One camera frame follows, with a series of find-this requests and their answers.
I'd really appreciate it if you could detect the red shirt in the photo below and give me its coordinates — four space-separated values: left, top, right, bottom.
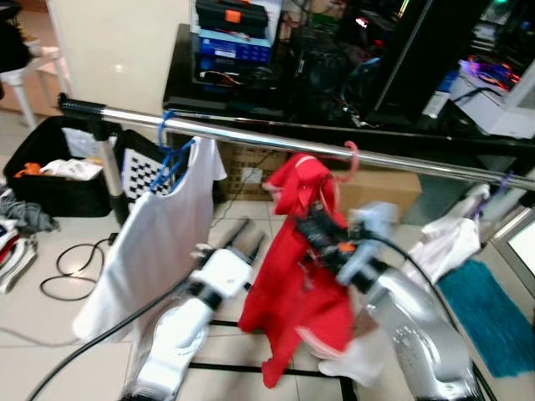
238 153 359 389

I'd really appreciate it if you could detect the pink plastic hanger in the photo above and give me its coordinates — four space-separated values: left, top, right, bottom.
297 140 362 186

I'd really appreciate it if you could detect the blue plastic hanger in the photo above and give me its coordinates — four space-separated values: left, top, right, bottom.
156 110 198 195

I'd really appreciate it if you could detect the purple plastic hanger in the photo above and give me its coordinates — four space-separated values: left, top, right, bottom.
476 171 512 220

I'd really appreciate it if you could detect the brown cardboard box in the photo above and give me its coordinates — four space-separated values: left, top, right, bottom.
219 144 423 220

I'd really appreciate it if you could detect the white sleeveless shirt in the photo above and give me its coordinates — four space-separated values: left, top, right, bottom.
74 138 228 343

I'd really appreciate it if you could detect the black white checkerboard panel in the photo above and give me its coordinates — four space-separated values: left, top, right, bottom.
121 129 181 203

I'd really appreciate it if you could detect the black glossy desk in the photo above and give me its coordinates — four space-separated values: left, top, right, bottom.
163 23 535 176

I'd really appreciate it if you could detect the white thin blouse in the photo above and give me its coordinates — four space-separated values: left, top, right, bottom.
408 184 494 287

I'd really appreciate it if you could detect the black clothes rack base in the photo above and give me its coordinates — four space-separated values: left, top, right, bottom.
188 316 360 401

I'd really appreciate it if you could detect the silver clothes rack upright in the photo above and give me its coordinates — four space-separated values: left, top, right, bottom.
90 117 133 225

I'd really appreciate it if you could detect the blue storage box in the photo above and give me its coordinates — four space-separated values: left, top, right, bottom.
192 29 273 84

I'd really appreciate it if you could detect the black laundry basket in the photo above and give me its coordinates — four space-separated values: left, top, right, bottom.
4 115 126 218

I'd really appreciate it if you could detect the teal floor mat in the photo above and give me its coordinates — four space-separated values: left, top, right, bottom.
436 259 535 378

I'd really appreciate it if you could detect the black computer tower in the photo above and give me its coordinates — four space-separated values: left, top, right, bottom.
372 0 494 126

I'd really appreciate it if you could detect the grey clothes pile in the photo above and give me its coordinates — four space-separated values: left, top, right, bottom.
0 188 61 293

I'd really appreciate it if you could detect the black toolbox orange latch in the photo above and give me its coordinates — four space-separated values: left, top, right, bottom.
194 0 270 38

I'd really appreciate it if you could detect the white computer case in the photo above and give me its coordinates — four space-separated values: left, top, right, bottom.
447 50 535 139

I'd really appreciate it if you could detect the white plastic chair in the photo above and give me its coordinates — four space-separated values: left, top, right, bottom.
0 46 66 128

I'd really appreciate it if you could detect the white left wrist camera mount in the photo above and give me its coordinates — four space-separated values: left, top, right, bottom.
191 247 254 300

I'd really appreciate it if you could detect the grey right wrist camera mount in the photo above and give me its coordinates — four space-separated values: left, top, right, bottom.
337 202 400 285

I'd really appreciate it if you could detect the silver clothes rack rail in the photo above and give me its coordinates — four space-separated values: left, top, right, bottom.
59 96 535 191

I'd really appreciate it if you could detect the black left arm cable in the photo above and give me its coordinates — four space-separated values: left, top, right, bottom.
25 280 197 401

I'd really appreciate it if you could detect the black floor cable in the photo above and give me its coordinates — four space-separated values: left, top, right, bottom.
39 236 114 302

